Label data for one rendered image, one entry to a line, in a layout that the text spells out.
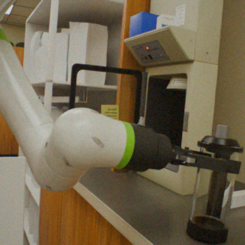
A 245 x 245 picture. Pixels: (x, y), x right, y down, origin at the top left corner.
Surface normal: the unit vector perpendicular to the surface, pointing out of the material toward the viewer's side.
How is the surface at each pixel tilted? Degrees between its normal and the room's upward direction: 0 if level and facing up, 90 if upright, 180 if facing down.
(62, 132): 77
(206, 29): 90
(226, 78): 90
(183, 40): 90
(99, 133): 72
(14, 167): 90
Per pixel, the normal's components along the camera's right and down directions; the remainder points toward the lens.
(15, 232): 0.47, 0.11
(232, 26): -0.89, -0.04
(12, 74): 0.43, -0.39
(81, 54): -0.20, 0.17
